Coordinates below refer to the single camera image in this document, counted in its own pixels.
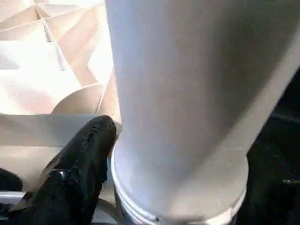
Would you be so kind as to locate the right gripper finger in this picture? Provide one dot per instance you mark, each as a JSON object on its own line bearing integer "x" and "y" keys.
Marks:
{"x": 70, "y": 187}

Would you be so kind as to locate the glossy black mat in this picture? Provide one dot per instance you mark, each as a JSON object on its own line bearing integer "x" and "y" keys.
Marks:
{"x": 281, "y": 164}

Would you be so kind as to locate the white plastic table leg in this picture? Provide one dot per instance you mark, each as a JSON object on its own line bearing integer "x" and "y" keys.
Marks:
{"x": 187, "y": 93}

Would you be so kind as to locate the white plastic table top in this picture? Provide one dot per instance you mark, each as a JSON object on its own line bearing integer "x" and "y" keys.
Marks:
{"x": 47, "y": 70}

